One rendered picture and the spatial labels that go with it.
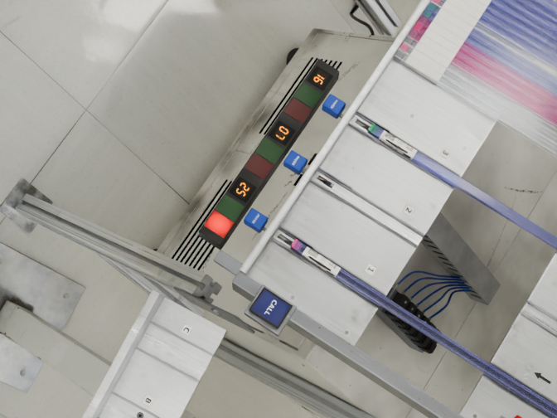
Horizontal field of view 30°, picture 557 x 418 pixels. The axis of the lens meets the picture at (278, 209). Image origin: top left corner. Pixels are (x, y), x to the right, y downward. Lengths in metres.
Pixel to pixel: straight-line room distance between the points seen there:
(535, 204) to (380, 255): 0.68
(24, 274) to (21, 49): 0.45
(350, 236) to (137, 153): 0.80
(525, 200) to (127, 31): 0.89
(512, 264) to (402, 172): 0.62
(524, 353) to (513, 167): 0.61
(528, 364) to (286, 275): 0.38
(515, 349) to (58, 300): 1.03
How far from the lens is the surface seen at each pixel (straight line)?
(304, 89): 1.65
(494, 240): 2.11
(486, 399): 1.57
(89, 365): 1.87
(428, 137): 1.63
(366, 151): 1.61
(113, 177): 2.24
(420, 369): 2.05
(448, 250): 1.94
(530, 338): 1.59
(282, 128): 1.62
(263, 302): 1.50
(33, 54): 2.11
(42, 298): 2.21
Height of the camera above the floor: 1.89
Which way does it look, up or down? 49 degrees down
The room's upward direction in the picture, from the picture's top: 109 degrees clockwise
